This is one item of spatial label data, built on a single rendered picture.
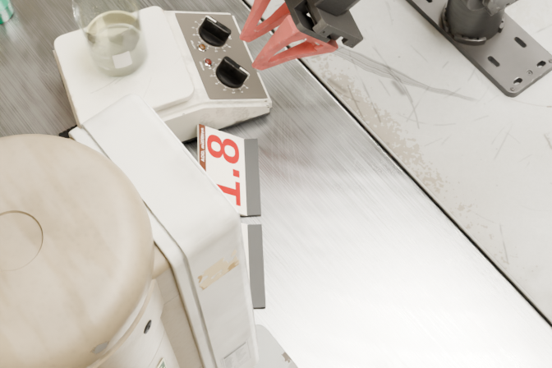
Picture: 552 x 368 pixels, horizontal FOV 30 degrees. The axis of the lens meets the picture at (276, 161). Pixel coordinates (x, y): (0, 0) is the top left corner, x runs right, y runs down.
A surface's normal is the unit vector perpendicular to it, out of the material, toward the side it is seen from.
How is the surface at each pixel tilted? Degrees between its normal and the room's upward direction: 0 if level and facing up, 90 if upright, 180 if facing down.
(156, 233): 0
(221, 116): 90
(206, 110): 90
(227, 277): 90
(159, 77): 0
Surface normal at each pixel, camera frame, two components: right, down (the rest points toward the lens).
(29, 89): -0.03, -0.47
